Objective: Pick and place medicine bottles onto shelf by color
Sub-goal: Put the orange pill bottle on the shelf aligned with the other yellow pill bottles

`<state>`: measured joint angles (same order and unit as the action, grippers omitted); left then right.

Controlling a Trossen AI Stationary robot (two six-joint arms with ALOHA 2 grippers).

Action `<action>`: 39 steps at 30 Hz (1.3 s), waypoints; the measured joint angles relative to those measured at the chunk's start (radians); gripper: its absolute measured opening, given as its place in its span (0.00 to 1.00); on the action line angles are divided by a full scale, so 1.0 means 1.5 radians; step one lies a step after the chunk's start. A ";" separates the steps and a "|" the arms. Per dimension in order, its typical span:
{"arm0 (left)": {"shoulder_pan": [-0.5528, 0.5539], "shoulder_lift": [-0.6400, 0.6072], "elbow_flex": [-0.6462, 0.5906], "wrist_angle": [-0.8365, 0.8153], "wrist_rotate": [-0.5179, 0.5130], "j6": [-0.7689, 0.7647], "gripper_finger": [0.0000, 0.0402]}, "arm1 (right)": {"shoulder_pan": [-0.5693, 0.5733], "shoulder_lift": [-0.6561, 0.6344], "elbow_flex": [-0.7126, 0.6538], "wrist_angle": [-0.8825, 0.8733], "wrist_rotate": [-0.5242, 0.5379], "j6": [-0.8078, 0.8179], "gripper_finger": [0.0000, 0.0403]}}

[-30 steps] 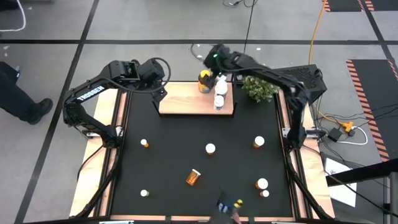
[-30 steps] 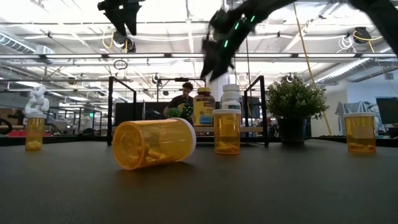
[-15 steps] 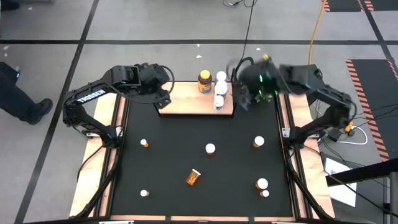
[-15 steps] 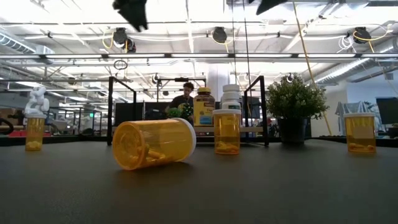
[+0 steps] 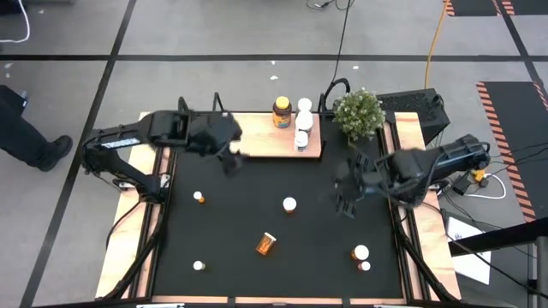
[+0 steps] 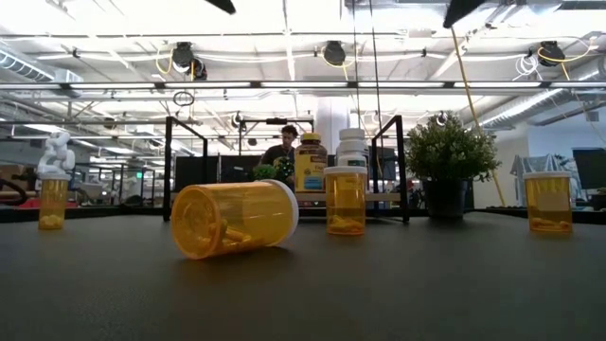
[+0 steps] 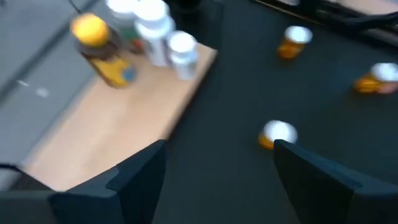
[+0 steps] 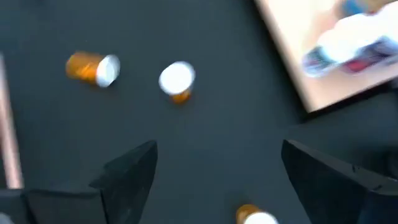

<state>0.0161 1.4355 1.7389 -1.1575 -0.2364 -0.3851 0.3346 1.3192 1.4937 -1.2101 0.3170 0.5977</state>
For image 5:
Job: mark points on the black computer case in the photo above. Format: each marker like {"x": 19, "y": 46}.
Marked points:
{"x": 413, "y": 113}

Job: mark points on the yellow power plug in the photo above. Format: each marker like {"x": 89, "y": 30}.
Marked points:
{"x": 477, "y": 174}

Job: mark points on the amber pill bottle white cap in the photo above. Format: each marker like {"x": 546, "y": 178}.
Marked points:
{"x": 289, "y": 204}

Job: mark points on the person's dark leg and shoe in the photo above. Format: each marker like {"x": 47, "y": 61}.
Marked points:
{"x": 25, "y": 137}

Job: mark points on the light wooden board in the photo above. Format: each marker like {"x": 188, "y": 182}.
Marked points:
{"x": 257, "y": 137}

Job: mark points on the large amber pill bottle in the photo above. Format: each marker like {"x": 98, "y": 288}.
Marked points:
{"x": 265, "y": 244}
{"x": 361, "y": 252}

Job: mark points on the white bottle purple label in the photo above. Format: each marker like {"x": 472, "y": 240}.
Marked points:
{"x": 304, "y": 122}

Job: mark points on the potted green plant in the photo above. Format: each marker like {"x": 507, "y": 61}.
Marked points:
{"x": 359, "y": 113}

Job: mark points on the small pink pill bottle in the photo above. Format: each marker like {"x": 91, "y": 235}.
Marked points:
{"x": 364, "y": 266}

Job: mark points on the brown bottle yellow cap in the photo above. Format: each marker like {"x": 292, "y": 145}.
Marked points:
{"x": 282, "y": 113}

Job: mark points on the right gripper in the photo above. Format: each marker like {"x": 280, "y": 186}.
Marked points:
{"x": 377, "y": 179}

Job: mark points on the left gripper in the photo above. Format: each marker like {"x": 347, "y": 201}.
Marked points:
{"x": 212, "y": 132}

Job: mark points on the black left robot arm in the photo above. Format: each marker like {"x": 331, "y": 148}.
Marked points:
{"x": 128, "y": 128}

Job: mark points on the black floor box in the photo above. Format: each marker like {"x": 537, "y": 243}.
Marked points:
{"x": 8, "y": 100}

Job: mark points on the white paper sheet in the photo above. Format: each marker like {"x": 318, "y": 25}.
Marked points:
{"x": 471, "y": 256}

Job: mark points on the small white bottle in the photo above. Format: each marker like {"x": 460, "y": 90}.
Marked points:
{"x": 305, "y": 104}

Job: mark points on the black aluminium table frame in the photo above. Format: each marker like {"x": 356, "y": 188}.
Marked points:
{"x": 406, "y": 265}

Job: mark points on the small amber pill bottle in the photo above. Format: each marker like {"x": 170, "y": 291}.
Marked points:
{"x": 198, "y": 197}
{"x": 198, "y": 265}

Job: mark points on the black stand beam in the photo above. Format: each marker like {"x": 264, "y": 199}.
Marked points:
{"x": 496, "y": 239}

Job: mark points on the black hazard-striped floor mat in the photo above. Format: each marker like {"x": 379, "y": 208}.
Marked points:
{"x": 528, "y": 5}
{"x": 471, "y": 6}
{"x": 520, "y": 141}

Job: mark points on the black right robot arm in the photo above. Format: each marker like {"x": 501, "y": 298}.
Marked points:
{"x": 449, "y": 158}

